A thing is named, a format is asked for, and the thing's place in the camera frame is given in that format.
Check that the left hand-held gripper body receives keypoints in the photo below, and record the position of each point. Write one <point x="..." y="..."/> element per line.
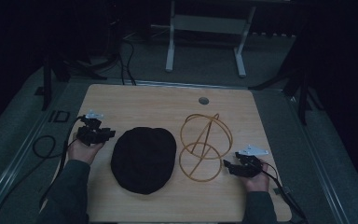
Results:
<point x="88" y="133"/>

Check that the black tripod stand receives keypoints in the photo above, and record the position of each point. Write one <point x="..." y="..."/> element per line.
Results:
<point x="303" y="90"/>
<point x="48" y="74"/>

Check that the person's right hand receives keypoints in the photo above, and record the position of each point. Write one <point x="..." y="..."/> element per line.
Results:
<point x="258" y="182"/>

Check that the black hat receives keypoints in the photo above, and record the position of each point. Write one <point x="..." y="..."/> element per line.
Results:
<point x="143" y="160"/>

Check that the person's left hand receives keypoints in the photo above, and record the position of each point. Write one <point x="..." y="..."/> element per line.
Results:
<point x="82" y="152"/>

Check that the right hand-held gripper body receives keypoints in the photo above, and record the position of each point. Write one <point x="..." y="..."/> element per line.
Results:
<point x="251" y="165"/>

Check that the metal floor rail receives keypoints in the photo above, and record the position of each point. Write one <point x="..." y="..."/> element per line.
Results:
<point x="320" y="161"/>
<point x="15" y="165"/>

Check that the white metal desk frame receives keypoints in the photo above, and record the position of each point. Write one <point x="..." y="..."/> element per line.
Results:
<point x="208" y="25"/>

